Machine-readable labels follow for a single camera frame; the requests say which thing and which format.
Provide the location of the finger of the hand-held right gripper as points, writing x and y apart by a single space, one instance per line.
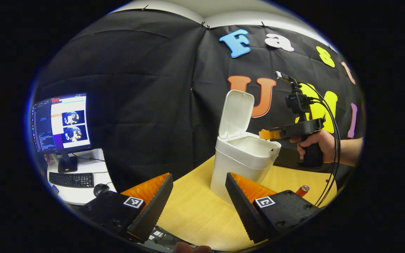
267 134

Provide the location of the black backdrop cloth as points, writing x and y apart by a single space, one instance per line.
146 77

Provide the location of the white side table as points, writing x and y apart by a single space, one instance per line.
83 165

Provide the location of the white desktop garbage bin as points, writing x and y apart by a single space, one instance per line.
241 158

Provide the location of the black computer monitor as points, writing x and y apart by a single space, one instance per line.
60 123

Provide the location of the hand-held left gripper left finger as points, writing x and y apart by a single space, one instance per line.
155 211

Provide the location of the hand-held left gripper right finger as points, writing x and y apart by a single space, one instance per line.
243 211

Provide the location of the red pop can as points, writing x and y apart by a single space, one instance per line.
302 190

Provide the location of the dark phone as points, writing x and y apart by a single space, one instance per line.
55 189

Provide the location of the black computer mouse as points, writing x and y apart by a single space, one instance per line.
101 189

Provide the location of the black keyboard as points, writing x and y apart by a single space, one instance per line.
71 179

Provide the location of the wooden desktop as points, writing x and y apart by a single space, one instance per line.
195 207

